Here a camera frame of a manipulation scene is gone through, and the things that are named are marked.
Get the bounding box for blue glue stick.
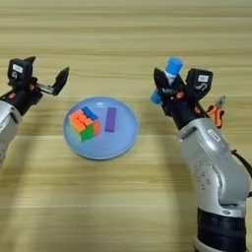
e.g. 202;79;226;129
150;56;184;106

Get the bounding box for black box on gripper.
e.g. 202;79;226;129
185;67;215;100
7;58;34;88

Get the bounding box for light blue round plate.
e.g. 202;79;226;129
62;95;140;161

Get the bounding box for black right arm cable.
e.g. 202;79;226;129
230;149;252;199

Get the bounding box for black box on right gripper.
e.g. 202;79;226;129
185;67;215;100

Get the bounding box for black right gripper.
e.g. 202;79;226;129
153;67;211;131

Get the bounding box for orange handled pliers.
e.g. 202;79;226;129
206;94;227;130

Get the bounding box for colourful puzzle cube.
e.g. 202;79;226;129
68;105;101;143

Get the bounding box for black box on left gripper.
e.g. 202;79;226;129
7;58;34;88

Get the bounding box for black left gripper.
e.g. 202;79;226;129
0;55;71;116

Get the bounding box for purple rectangular block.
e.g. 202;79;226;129
103;106;118;134

